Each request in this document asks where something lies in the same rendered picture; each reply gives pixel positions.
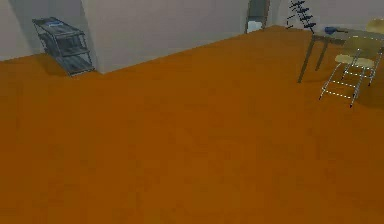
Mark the grey metal shelf unit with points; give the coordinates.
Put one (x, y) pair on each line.
(63, 45)

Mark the blue bowl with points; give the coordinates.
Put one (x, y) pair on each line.
(330, 30)

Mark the grey-brown dining table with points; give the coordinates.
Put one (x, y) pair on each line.
(333, 35)

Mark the blue flat object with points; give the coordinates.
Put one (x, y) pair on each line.
(54, 24)

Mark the beige chair with metal legs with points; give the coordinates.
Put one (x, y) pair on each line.
(356, 60)

